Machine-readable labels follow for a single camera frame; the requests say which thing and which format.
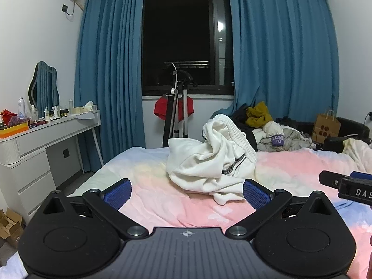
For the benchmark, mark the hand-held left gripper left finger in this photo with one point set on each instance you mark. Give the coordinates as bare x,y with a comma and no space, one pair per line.
117,194

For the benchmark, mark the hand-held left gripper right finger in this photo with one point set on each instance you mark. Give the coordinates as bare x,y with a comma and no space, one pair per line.
256,194

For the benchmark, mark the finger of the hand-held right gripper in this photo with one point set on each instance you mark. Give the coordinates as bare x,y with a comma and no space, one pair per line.
330,178
356,191

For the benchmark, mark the white pants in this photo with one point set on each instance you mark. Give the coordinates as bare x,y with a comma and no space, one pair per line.
200,162

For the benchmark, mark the pastel tie-dye blanket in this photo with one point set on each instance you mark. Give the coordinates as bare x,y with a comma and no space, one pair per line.
290,174

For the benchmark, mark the cream cloth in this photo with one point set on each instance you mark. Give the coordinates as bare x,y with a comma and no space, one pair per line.
359,151

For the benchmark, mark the brown paper bag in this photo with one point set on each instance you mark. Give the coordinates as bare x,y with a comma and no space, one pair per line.
325,128

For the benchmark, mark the black chair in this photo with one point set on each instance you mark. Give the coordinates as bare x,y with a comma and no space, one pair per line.
351,128

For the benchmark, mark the grey jacket with purple label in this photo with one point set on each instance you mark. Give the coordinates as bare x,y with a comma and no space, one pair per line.
284,139

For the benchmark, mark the mustard yellow garment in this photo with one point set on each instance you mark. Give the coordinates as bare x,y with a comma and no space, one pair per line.
258,116

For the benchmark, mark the white paper sheet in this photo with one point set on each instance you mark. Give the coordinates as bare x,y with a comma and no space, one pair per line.
86,115

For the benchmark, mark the tissue box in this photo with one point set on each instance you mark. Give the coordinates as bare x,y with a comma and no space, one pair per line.
85,107

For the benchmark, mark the white dressing table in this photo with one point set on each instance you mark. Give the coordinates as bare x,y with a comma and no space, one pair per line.
32,157

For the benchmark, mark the red cloth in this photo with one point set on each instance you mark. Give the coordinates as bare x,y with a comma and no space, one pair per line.
159,109

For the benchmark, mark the group of cosmetic bottles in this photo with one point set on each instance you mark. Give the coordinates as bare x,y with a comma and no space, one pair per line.
53,113

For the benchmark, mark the silver black tripod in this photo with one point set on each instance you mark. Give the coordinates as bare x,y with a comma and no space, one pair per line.
178,107

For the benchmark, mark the cardboard box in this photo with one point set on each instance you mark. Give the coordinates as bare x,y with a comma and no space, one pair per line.
10,228

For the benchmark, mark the orange tray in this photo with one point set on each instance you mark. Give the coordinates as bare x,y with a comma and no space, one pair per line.
13,130

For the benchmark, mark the wavy framed mirror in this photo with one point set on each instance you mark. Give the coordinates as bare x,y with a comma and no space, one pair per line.
43,84

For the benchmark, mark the red bag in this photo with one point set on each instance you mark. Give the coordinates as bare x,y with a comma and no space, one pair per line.
7,114

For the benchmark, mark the dark window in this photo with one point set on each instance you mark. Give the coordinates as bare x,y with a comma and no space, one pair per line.
180,29

